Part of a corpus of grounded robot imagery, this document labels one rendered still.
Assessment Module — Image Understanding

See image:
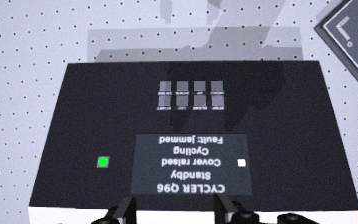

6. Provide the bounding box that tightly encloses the white real-time pcr machine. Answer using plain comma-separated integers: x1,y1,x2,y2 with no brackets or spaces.
28,60,358,224

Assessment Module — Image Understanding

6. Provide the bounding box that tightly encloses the grey flat base plate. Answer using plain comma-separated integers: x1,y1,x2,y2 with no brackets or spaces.
0,0,358,224

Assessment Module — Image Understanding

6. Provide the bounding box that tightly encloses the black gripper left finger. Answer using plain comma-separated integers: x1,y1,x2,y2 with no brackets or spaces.
91,197,137,224

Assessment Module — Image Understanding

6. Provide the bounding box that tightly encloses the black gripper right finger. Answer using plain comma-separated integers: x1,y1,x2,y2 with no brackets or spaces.
213,193,320,224

